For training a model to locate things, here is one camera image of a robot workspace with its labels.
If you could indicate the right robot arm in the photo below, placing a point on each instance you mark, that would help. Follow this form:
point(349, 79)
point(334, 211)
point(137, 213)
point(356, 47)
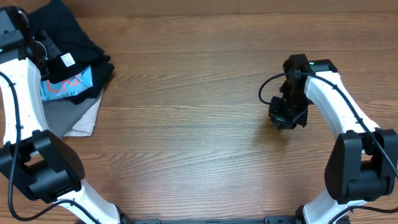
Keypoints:
point(363, 163)

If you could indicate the white folded cloth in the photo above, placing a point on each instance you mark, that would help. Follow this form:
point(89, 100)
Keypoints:
point(85, 125)

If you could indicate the light blue printed folded shirt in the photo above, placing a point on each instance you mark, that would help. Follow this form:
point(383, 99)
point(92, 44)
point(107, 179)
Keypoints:
point(66, 88)

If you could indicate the black folded shirt in stack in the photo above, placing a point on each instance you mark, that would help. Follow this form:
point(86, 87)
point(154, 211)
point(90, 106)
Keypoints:
point(101, 73)

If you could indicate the grey folded shirt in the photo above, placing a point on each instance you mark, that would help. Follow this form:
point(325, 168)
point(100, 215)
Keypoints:
point(61, 115)

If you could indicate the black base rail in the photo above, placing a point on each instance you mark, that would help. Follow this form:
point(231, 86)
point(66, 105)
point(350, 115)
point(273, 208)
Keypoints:
point(211, 221)

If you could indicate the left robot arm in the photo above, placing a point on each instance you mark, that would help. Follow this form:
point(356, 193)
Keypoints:
point(35, 161)

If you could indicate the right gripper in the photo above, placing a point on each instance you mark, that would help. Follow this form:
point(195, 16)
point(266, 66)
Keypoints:
point(279, 119)

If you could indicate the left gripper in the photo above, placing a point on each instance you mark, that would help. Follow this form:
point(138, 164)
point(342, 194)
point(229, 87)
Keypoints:
point(41, 43)

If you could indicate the black t-shirt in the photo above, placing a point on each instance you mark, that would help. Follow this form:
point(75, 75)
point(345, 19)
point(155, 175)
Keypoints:
point(77, 50)

